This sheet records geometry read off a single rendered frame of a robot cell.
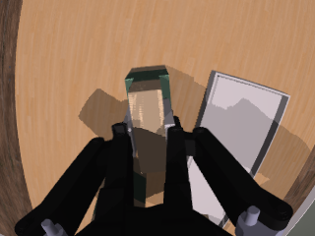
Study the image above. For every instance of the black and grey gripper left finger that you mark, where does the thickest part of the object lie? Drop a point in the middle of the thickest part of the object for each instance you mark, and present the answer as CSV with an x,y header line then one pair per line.
x,y
65,206

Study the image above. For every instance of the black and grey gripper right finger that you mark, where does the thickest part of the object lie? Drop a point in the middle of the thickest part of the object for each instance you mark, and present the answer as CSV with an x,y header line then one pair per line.
x,y
256,211

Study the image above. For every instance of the white shallow tray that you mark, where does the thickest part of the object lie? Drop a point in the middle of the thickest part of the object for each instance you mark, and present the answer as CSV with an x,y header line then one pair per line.
x,y
244,116

